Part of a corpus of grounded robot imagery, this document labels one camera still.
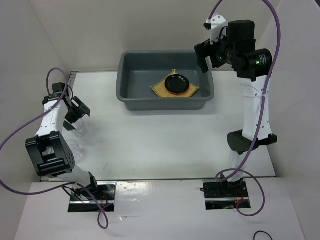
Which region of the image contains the black cable loop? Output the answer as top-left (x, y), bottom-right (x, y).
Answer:
top-left (254, 230), bottom-right (275, 240)

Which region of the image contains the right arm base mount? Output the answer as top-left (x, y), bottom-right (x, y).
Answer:
top-left (199, 179), bottom-right (251, 210)

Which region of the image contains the purple cable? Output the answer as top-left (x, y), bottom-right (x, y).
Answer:
top-left (211, 0), bottom-right (281, 216)
top-left (0, 67), bottom-right (113, 230)

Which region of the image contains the grey plastic bin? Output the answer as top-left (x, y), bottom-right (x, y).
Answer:
top-left (116, 50), bottom-right (215, 111)

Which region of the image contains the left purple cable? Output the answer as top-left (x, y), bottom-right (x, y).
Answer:
top-left (0, 67), bottom-right (113, 230)

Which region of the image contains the orange plate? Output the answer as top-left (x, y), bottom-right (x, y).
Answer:
top-left (167, 91), bottom-right (187, 96)

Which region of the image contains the black plate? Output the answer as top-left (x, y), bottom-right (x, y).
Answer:
top-left (164, 74), bottom-right (190, 94)

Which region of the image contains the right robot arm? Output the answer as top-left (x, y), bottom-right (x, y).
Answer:
top-left (194, 14), bottom-right (278, 197)

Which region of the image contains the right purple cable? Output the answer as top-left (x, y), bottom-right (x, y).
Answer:
top-left (211, 0), bottom-right (281, 216)

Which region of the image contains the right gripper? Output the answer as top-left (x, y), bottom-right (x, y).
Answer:
top-left (193, 26), bottom-right (237, 73)

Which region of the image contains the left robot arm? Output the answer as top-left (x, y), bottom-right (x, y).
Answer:
top-left (25, 82), bottom-right (100, 200)

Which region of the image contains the clear plastic cup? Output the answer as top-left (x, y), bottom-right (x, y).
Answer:
top-left (66, 139), bottom-right (84, 162)
top-left (71, 119), bottom-right (88, 138)

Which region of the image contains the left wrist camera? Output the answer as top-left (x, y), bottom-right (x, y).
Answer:
top-left (63, 94), bottom-right (72, 109)

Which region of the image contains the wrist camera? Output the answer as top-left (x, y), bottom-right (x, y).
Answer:
top-left (203, 13), bottom-right (228, 45)
top-left (63, 94), bottom-right (72, 109)

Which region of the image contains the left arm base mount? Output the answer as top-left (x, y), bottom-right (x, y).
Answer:
top-left (62, 182), bottom-right (116, 213)

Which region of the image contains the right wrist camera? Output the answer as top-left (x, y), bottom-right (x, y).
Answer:
top-left (203, 13), bottom-right (228, 45)

